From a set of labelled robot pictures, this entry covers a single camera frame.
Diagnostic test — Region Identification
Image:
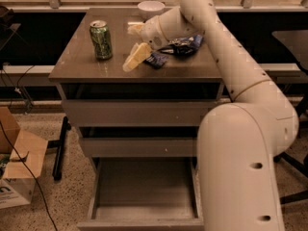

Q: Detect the green soda can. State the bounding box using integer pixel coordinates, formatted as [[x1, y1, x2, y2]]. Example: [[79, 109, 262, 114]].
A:
[[90, 20, 113, 60]]

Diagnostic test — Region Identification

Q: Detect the grey open bottom drawer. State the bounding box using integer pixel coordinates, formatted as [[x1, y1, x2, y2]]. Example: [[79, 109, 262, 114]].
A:
[[77, 158, 204, 231]]

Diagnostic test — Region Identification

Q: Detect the small blue snack packet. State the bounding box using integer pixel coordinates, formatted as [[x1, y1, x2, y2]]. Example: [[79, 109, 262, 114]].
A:
[[144, 52, 167, 69]]

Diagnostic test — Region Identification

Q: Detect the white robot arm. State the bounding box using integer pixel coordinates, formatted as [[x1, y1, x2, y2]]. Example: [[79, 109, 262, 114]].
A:
[[138, 0, 299, 231]]

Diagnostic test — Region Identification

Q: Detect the grey middle drawer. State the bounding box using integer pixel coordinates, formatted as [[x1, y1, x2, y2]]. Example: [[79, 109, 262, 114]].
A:
[[80, 126, 198, 158]]

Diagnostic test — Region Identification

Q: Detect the black office chair base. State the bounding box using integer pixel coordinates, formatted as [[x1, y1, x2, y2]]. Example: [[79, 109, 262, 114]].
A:
[[272, 151, 308, 206]]

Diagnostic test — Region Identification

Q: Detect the white ceramic bowl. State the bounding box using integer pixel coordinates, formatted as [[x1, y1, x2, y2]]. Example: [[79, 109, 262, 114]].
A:
[[138, 1, 165, 19]]

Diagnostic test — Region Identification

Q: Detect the grey top drawer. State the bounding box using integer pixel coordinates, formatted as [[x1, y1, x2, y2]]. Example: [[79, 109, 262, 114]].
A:
[[63, 83, 223, 127]]

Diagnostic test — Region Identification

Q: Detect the blue crumpled chip bag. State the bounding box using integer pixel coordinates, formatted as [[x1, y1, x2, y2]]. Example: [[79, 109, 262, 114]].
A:
[[159, 35, 203, 56]]

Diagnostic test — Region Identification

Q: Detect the grey drawer cabinet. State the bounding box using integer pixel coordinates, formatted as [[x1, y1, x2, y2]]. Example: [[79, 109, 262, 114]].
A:
[[47, 7, 232, 171]]

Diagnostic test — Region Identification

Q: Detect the black left table leg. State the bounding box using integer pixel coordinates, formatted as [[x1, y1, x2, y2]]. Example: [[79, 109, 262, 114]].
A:
[[47, 116, 71, 181]]

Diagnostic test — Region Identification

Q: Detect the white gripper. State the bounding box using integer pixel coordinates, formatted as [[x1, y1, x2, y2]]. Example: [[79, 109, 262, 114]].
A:
[[123, 16, 167, 72]]

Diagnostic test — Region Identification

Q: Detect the cardboard box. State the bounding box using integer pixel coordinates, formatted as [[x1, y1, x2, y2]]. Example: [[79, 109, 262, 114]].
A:
[[0, 107, 48, 209]]

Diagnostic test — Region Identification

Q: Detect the black cable on floor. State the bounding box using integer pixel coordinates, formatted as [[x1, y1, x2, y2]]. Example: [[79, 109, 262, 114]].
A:
[[0, 120, 59, 231]]

